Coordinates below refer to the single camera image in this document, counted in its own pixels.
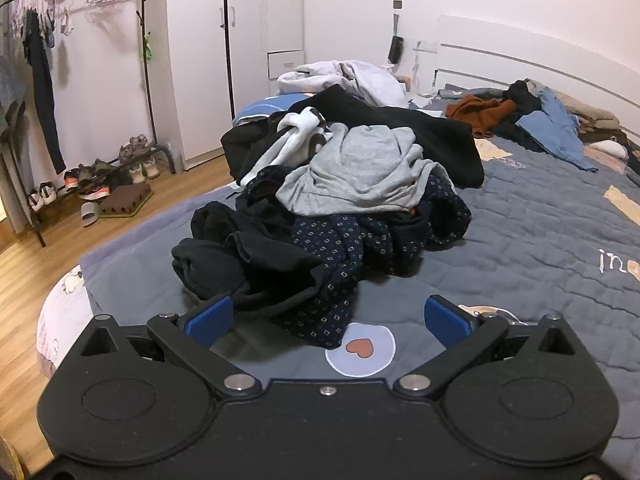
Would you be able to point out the beige garment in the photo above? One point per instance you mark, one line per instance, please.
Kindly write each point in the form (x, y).
(590, 112)

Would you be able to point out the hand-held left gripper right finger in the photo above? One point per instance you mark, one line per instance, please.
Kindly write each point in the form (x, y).
(445, 320)

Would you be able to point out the grey quilted blanket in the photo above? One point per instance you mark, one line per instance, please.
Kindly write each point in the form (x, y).
(525, 240)

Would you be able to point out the grey slipper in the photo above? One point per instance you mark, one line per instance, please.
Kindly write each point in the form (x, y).
(91, 212)

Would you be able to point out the small hanging laundry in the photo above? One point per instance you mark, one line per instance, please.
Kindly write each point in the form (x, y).
(47, 25)

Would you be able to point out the row of shoes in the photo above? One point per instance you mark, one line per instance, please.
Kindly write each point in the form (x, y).
(135, 147)

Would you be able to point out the blue denim garment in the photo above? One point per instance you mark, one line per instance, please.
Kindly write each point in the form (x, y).
(555, 130)

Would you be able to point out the black clothes rack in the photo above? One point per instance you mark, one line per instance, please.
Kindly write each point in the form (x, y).
(149, 85)

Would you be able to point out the white cartoon-print bed sheet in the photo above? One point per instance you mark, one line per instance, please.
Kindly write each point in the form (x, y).
(55, 320)

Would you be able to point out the grey hanging garment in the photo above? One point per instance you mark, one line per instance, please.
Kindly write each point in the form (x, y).
(10, 90)

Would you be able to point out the dark blue patterned garment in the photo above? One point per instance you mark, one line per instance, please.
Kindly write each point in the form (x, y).
(340, 245)

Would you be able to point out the grey long-sleeve shirt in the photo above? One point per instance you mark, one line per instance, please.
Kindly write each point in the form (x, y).
(360, 170)

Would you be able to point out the dark hanging pants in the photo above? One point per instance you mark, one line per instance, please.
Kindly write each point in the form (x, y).
(42, 85)

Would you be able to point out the white cloth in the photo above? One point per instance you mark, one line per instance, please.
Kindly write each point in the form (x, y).
(607, 149)

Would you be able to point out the white wardrobe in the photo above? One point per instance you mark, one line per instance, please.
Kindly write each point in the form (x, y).
(200, 60)

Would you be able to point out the black crumpled garment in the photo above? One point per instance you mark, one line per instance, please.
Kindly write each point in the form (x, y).
(235, 260)

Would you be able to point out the white and black garment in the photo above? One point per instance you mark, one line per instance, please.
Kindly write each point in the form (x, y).
(300, 125)

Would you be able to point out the black pole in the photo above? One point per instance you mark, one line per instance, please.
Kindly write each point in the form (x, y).
(228, 35)

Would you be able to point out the brown garment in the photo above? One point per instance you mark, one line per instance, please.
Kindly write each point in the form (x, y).
(480, 110)

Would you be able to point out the brown slotted box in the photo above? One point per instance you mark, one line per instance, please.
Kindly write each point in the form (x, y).
(125, 200)

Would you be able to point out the black hairbrush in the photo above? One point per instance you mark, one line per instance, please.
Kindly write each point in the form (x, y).
(396, 50)

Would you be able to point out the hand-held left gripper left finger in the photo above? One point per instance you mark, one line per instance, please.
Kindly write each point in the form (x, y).
(210, 317)

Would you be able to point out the green hanging toy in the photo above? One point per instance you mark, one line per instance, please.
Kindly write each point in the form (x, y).
(147, 47)

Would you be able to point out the dark grey garment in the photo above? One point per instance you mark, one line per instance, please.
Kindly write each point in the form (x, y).
(634, 167)

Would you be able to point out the blue printed cloth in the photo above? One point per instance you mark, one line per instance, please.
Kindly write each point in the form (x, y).
(270, 105)

